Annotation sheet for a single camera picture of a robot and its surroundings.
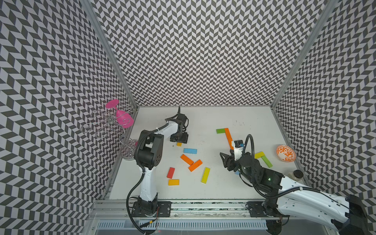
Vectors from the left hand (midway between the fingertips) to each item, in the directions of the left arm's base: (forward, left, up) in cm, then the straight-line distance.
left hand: (180, 141), depth 98 cm
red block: (-21, +4, 0) cm, 22 cm away
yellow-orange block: (-2, +1, 0) cm, 2 cm away
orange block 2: (-17, -10, 0) cm, 20 cm away
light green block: (-14, -55, -2) cm, 57 cm away
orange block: (-13, -5, -2) cm, 14 cm away
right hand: (-17, -26, +15) cm, 35 cm away
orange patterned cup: (-10, -67, +1) cm, 68 cm away
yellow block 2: (-23, -16, -1) cm, 28 cm away
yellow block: (-12, -49, +3) cm, 51 cm away
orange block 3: (+5, -33, 0) cm, 34 cm away
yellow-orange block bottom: (-26, +2, -1) cm, 26 cm away
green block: (+8, -28, 0) cm, 30 cm away
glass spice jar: (-26, -62, +9) cm, 68 cm away
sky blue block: (-7, -7, 0) cm, 10 cm away
